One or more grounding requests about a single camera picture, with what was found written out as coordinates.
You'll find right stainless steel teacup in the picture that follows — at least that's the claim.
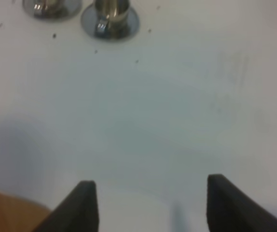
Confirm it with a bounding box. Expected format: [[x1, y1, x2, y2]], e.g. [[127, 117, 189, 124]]
[[93, 0, 130, 37]]

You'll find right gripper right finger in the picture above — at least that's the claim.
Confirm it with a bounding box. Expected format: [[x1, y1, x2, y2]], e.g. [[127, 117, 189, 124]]
[[206, 174, 277, 232]]

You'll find stainless steel saucer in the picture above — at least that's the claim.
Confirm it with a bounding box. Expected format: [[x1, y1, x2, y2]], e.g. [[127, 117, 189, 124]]
[[81, 0, 140, 41], [22, 0, 82, 20]]

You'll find left stainless steel teacup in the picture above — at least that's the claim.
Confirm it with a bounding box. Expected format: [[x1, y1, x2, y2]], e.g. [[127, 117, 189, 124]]
[[34, 0, 64, 16]]

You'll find left stainless steel saucer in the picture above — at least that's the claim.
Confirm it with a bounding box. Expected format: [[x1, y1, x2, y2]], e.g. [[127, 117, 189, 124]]
[[22, 0, 82, 20]]

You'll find stainless steel teacup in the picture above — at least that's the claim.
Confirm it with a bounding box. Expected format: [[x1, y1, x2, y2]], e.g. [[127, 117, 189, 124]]
[[34, 0, 64, 16], [93, 0, 130, 37]]

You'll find right stainless steel saucer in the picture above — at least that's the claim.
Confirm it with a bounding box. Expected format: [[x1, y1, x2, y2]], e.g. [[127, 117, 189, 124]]
[[81, 0, 140, 41]]

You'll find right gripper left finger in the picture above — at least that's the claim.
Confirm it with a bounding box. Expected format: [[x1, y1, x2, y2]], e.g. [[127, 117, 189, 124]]
[[36, 181, 99, 232]]

